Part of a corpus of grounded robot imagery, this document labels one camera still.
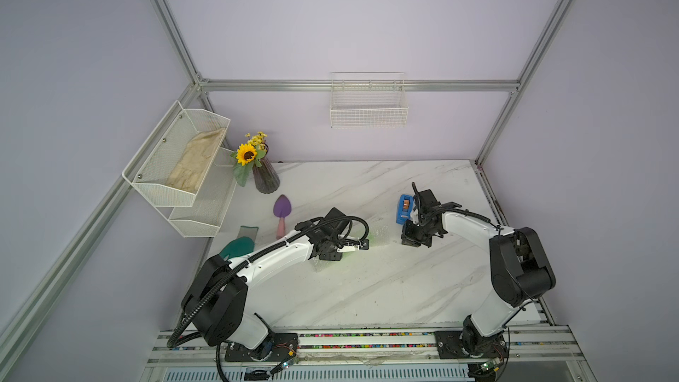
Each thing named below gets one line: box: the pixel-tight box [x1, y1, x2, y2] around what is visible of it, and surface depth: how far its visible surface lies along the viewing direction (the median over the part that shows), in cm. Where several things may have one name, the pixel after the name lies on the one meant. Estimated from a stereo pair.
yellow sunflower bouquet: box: [230, 130, 268, 187], surface depth 92 cm
